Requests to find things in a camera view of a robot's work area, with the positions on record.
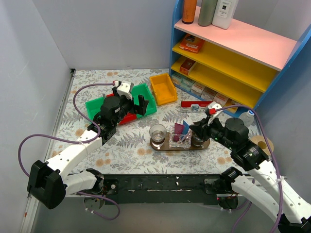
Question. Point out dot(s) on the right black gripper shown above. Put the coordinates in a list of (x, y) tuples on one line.
[(204, 127)]

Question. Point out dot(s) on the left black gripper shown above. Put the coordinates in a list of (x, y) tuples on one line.
[(133, 105)]

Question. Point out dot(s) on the blue toothpaste tube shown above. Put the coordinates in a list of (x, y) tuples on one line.
[(186, 128)]

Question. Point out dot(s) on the green translucent cup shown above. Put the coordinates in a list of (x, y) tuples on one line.
[(197, 142)]

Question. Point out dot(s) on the pink toothpaste tube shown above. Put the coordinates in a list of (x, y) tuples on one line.
[(178, 129)]

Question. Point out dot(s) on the clear textured acrylic holder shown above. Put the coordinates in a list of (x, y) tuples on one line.
[(179, 145)]

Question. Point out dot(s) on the clear glass cup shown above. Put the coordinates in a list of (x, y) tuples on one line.
[(157, 133)]

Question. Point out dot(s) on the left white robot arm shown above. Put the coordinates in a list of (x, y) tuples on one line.
[(70, 160)]

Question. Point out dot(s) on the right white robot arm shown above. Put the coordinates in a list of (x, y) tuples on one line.
[(276, 198)]

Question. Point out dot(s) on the brown oval wooden tray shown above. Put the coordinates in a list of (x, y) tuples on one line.
[(165, 146)]

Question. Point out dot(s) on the red silver toothpaste box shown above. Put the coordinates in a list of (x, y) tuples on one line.
[(194, 106)]

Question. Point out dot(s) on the red plastic bin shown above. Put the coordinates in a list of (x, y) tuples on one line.
[(127, 117)]

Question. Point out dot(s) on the green bin with cups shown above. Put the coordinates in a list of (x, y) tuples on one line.
[(142, 89)]

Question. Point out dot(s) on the floral patterned table mat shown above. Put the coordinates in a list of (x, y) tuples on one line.
[(129, 150)]

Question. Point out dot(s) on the green bin with toothbrushes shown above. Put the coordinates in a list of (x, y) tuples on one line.
[(93, 107)]

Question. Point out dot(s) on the pink white sponge pack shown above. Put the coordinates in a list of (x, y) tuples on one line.
[(220, 99)]

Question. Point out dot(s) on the yellow plastic bin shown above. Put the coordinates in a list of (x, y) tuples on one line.
[(163, 89)]

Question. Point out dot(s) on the teal sponge pack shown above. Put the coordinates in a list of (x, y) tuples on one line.
[(177, 78), (187, 83)]

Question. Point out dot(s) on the clear plastic water bottle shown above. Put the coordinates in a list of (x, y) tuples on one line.
[(247, 118)]

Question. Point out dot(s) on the brown tape roll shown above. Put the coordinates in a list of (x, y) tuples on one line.
[(260, 141)]

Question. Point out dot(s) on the red white box middle shelf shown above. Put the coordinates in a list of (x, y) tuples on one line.
[(187, 66)]

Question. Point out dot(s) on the blue yellow pink shelf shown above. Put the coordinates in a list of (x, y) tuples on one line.
[(243, 62)]

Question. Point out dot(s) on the orange box upper shelf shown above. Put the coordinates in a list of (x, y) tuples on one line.
[(191, 43)]

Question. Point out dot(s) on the orange bottle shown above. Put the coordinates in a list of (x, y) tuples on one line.
[(188, 13)]

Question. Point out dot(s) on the white bottle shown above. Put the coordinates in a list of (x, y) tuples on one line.
[(224, 13)]

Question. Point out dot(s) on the grey bottle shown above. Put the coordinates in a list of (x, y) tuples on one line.
[(207, 12)]

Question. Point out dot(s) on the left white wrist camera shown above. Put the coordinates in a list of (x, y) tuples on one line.
[(124, 88)]

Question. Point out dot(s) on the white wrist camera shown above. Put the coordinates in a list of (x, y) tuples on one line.
[(213, 110), (124, 88)]

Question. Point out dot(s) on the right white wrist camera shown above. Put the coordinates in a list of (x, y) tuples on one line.
[(213, 110)]

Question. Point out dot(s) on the black aluminium base frame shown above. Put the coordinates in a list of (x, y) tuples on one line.
[(158, 188)]

